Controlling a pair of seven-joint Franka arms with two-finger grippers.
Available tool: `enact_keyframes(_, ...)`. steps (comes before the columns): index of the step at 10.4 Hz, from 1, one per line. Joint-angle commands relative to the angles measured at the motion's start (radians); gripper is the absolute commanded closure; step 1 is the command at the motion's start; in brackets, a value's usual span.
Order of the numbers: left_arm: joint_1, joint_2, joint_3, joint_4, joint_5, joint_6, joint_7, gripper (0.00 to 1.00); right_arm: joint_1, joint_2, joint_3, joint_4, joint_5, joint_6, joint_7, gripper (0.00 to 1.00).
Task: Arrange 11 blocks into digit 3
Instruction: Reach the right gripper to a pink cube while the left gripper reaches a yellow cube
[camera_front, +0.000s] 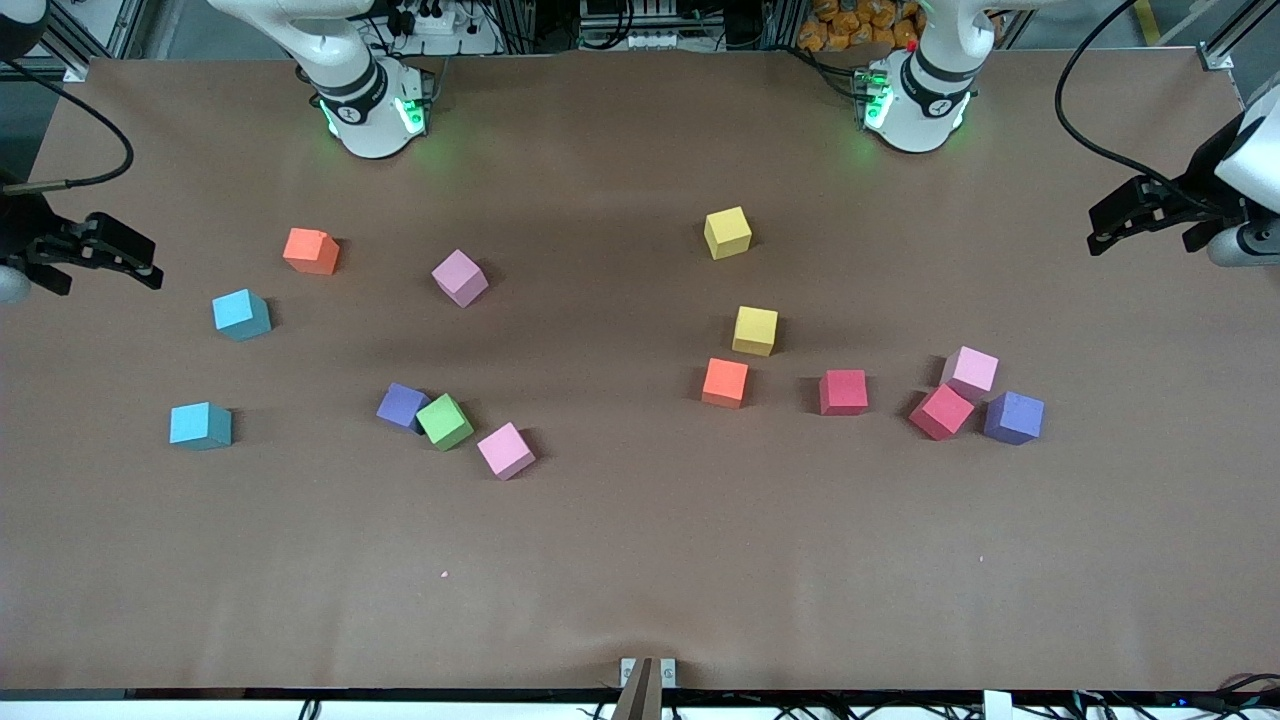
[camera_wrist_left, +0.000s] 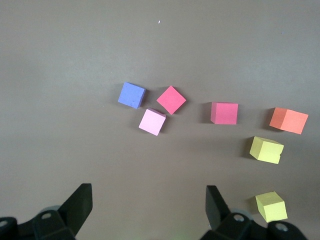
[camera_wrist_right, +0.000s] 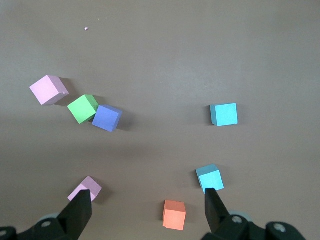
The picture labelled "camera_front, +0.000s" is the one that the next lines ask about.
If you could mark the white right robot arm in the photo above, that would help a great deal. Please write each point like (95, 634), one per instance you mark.
(370, 110)

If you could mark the purple foam cube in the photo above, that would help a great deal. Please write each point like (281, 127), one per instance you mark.
(399, 405)
(1013, 417)

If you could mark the bag of orange items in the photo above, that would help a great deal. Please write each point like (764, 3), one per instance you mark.
(850, 25)

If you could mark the yellow foam cube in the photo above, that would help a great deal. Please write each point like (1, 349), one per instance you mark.
(755, 329)
(727, 232)

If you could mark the metal bracket with brown stick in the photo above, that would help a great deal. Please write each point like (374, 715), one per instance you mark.
(640, 695)

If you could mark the cyan foam cube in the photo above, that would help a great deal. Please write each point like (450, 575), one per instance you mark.
(198, 424)
(240, 313)

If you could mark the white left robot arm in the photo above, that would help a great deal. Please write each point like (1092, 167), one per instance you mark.
(920, 110)

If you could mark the small white socket strip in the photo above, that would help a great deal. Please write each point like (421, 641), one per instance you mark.
(660, 40)

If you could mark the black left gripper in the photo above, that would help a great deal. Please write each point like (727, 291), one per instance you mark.
(1203, 180)

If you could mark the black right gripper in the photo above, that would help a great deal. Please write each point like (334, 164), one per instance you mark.
(22, 228)

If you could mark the green foam cube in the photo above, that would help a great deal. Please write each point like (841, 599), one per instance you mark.
(444, 421)

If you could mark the orange foam cube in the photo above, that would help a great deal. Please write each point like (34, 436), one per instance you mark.
(308, 250)
(725, 381)

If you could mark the red foam cube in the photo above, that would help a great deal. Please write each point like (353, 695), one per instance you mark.
(941, 411)
(843, 391)

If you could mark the pink foam cube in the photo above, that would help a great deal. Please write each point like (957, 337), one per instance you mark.
(505, 450)
(460, 278)
(972, 371)

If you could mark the white power strip with plugs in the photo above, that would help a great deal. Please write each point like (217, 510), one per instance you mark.
(440, 22)

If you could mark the brown table cover sheet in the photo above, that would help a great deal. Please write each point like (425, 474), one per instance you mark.
(640, 520)

